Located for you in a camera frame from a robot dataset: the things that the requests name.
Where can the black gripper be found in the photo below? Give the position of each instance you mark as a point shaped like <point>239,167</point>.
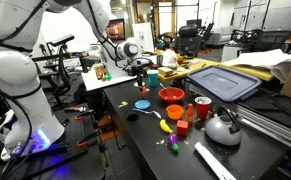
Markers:
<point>138,71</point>

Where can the small red toy cup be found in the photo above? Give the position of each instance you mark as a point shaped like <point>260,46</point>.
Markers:
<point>143,90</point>

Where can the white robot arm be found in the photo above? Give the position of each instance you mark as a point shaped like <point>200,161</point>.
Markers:
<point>36,127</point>

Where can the red solo cup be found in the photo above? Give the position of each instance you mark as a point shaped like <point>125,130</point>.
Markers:
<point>202,106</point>

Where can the small white plate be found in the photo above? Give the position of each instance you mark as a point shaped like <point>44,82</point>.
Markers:
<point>136,84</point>

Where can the blue plastic tumbler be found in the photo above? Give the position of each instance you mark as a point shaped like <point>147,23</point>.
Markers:
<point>152,77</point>

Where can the blue round plate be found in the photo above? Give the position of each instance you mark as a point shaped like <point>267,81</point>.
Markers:
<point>142,104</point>

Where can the white box tower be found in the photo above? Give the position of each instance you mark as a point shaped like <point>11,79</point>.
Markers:
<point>120,71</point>

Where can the red plastic bowl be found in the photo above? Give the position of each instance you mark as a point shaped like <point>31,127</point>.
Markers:
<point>171,94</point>

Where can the silver spoon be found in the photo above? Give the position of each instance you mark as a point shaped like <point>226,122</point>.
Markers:
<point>148,112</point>

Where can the white board with toys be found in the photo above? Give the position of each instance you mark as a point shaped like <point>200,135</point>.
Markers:
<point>92,83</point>

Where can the orange plastic bowl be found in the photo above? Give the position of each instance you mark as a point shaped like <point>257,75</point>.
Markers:
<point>174,111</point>

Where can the yellow toy banana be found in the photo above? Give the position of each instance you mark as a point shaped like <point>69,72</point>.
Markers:
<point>165,127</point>

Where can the orange toy bottle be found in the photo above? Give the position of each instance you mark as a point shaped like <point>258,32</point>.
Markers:
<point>189,114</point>

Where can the black office chair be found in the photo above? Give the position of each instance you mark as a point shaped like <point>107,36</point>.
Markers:
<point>188,41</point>

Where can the red toy cube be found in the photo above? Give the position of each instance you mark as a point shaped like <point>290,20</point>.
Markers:
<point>182,127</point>

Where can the purple toy eggplant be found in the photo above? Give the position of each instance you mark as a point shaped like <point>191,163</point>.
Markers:
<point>172,142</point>

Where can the blue bin lid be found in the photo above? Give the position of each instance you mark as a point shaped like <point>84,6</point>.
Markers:
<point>227,84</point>

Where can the grey kettle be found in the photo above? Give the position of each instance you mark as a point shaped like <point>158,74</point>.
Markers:
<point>224,127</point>

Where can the white paper roll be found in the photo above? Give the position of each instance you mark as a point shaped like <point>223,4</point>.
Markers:
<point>220,171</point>

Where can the white crumpled sheet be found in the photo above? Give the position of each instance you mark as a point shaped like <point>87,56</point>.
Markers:
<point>278,62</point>

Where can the orange handled clamp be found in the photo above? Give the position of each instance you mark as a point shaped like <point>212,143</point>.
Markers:
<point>89,139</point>

